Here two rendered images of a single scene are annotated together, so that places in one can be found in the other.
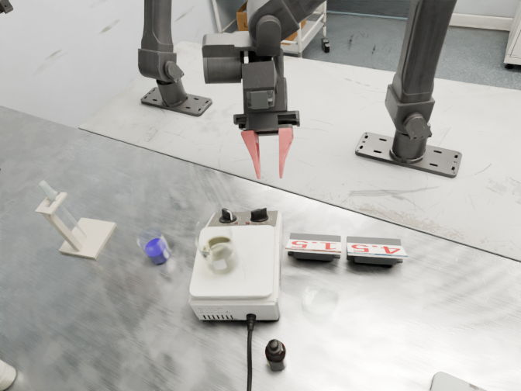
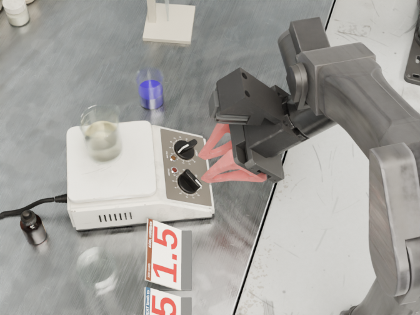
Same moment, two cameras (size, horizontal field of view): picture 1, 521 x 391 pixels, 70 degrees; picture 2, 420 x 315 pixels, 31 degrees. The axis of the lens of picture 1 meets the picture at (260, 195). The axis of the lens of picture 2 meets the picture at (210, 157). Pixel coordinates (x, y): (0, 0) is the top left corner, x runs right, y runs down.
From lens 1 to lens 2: 0.70 m
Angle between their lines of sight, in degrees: 42
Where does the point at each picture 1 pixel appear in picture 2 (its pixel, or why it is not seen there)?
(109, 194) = (236, 20)
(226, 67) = (288, 60)
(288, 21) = (313, 97)
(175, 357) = (38, 145)
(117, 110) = not seen: outside the picture
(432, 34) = (379, 300)
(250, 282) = (81, 178)
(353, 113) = not seen: outside the picture
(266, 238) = (137, 185)
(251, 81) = (224, 86)
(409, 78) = (359, 307)
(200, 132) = not seen: hidden behind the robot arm
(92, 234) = (172, 25)
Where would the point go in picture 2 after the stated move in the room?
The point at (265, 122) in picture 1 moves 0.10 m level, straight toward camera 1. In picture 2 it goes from (235, 131) to (154, 148)
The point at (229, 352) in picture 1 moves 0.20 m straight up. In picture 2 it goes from (43, 190) to (13, 111)
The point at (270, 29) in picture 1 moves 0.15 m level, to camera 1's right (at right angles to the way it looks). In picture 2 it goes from (292, 80) to (347, 198)
